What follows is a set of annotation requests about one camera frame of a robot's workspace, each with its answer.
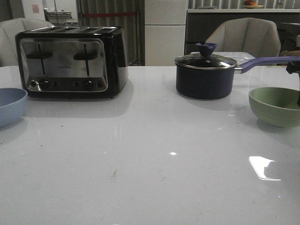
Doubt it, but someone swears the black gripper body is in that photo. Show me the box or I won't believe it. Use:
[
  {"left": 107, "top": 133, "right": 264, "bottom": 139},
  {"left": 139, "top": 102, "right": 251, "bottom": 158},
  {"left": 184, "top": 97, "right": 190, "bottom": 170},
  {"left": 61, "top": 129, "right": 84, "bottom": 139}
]
[{"left": 285, "top": 35, "right": 300, "bottom": 106}]

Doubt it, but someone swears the green bowl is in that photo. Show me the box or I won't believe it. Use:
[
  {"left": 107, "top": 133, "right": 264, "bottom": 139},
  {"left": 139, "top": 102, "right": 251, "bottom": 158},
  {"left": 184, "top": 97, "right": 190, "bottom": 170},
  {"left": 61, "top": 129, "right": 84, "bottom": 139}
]
[{"left": 249, "top": 87, "right": 300, "bottom": 128}]

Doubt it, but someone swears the blue bowl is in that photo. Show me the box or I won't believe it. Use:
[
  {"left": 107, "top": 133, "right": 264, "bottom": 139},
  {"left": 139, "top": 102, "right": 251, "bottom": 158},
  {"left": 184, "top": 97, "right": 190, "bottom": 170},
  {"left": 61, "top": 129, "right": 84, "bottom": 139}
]
[{"left": 0, "top": 88, "right": 28, "bottom": 127}]

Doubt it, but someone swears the beige armchair right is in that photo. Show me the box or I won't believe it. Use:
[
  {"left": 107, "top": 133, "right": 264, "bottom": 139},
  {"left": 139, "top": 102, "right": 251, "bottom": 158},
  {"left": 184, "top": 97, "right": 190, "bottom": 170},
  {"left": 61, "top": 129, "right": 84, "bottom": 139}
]
[{"left": 205, "top": 17, "right": 281, "bottom": 58}]

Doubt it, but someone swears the beige armchair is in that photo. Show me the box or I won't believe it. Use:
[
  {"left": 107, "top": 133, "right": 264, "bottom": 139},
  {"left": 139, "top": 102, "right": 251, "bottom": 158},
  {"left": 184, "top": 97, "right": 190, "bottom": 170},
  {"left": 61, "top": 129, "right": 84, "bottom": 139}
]
[
  {"left": 0, "top": 18, "right": 52, "bottom": 67},
  {"left": 205, "top": 17, "right": 281, "bottom": 58}
]

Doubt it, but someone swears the clear plastic container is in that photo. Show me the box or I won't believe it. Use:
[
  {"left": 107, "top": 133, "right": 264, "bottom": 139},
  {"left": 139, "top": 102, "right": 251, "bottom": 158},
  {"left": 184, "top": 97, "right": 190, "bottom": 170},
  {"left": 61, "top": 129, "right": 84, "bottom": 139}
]
[{"left": 190, "top": 51, "right": 256, "bottom": 61}]

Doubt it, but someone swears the fruit plate on counter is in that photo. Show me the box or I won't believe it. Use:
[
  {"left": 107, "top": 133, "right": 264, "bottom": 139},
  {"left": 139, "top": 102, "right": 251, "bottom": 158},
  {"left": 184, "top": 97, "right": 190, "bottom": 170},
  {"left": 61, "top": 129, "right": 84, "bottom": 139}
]
[{"left": 241, "top": 0, "right": 264, "bottom": 9}]

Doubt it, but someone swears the glass pot lid blue knob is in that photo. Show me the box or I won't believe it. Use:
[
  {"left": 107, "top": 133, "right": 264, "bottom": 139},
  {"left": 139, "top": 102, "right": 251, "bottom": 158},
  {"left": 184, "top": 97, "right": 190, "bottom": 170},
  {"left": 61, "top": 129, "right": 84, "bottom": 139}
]
[{"left": 175, "top": 42, "right": 237, "bottom": 69}]

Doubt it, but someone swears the dark blue saucepan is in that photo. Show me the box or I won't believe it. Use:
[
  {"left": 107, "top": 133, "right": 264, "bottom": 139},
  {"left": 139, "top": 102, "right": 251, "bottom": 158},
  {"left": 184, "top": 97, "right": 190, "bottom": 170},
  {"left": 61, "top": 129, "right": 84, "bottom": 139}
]
[{"left": 176, "top": 56, "right": 300, "bottom": 100}]

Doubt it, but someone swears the grey counter cabinet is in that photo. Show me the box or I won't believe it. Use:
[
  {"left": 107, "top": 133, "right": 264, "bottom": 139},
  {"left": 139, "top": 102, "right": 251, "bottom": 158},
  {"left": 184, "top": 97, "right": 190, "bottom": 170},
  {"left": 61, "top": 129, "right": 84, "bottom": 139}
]
[{"left": 184, "top": 8, "right": 300, "bottom": 54}]

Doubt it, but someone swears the white refrigerator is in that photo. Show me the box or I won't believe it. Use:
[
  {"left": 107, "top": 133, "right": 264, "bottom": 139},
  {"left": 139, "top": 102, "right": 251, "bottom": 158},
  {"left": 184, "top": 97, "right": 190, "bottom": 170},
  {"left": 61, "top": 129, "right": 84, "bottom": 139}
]
[{"left": 144, "top": 0, "right": 188, "bottom": 66}]

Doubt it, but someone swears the red barrier tape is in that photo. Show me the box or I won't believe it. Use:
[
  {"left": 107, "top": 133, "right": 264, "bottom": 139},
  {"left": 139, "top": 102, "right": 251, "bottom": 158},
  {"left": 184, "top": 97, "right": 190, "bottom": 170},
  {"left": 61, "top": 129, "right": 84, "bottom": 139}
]
[{"left": 82, "top": 12, "right": 137, "bottom": 17}]

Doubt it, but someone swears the black chrome four-slot toaster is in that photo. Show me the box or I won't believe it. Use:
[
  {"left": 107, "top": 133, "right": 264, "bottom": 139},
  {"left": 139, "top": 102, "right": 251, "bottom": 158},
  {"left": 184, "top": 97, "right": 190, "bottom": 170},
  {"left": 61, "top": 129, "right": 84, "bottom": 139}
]
[{"left": 15, "top": 26, "right": 128, "bottom": 98}]

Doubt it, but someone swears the beige armchair left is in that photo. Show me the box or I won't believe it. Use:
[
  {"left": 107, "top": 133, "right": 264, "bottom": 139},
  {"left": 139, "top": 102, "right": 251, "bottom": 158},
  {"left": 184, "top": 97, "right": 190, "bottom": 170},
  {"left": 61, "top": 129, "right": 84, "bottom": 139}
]
[{"left": 0, "top": 18, "right": 52, "bottom": 67}]

